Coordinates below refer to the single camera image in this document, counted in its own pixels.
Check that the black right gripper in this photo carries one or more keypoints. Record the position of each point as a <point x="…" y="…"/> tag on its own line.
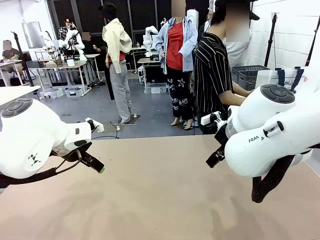
<point x="222" y="137"/>

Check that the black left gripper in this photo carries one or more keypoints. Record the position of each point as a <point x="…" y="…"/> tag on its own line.
<point x="70" y="153"/>

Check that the grey plastic shopping basket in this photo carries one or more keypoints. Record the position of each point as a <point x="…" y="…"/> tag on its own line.
<point x="236" y="71"/>
<point x="250" y="81"/>

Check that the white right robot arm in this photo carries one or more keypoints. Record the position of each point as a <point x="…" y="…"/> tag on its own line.
<point x="262" y="140"/>

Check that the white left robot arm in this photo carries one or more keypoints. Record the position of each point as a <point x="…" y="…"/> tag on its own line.
<point x="30" y="130"/>

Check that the person's right forearm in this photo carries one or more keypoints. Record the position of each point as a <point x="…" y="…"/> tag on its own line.
<point x="232" y="98"/>

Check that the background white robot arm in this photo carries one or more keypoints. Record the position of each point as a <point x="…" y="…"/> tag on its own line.
<point x="80" y="45"/>
<point x="147" y="40"/>

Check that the person's left forearm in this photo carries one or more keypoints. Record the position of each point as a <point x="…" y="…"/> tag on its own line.
<point x="241" y="90"/>

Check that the clear plastic storage bin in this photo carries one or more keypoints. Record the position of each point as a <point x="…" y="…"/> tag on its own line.
<point x="74" y="92"/>
<point x="51" y="93"/>
<point x="155" y="88"/>

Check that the person in striped shirt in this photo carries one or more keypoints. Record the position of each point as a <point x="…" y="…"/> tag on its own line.
<point x="210" y="75"/>

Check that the black computer case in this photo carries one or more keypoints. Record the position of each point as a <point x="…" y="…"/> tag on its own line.
<point x="154" y="74"/>

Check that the white side table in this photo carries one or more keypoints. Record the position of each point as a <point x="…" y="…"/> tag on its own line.
<point x="15" y="93"/>

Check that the background person in black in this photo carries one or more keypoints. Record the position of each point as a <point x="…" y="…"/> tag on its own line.
<point x="90" y="47"/>

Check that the mannequin in red shirt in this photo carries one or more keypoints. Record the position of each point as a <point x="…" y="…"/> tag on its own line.
<point x="175" y="45"/>

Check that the mannequin in cream hoodie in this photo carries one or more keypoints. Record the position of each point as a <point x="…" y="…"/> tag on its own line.
<point x="116" y="37"/>

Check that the black tripod stand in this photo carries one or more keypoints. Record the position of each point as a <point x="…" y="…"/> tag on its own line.
<point x="312" y="48"/>
<point x="271" y="40"/>
<point x="21" y="53"/>

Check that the background person in plaid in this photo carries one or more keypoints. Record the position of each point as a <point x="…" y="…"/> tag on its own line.
<point x="65" y="31"/>

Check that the seated man in dark shirt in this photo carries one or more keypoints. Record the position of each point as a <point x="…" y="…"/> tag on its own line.
<point x="11" y="53"/>

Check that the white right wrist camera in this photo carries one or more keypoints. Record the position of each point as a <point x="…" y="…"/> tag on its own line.
<point x="210" y="118"/>

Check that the grey wall panel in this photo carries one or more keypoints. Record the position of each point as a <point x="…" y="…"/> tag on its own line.
<point x="33" y="35"/>

